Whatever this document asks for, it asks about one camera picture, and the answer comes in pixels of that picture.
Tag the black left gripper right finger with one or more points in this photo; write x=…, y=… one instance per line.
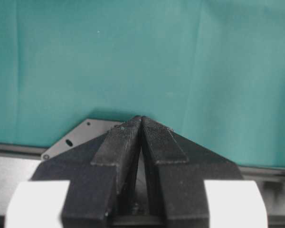
x=176, y=168

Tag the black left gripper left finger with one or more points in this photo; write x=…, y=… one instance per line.
x=102, y=173

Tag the green table cloth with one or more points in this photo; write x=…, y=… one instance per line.
x=211, y=70

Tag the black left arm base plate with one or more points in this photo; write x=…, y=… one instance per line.
x=85, y=131

